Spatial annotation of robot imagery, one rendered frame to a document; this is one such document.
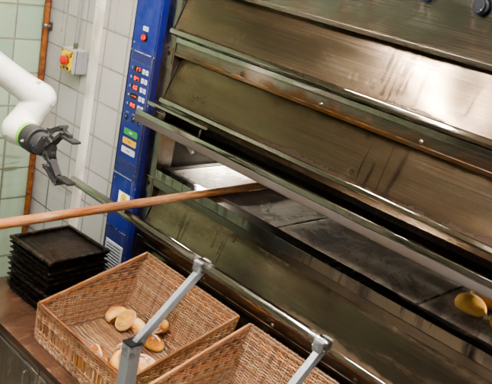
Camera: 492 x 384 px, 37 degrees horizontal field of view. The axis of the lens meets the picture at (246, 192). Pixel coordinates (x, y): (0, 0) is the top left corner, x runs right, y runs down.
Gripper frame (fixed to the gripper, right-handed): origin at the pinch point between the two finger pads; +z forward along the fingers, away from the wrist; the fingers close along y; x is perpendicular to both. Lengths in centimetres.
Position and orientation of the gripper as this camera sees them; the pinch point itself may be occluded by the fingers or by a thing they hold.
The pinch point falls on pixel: (72, 163)
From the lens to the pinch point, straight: 236.5
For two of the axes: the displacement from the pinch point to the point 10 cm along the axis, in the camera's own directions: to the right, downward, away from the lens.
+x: -7.0, 1.0, -7.0
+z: 6.8, 3.6, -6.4
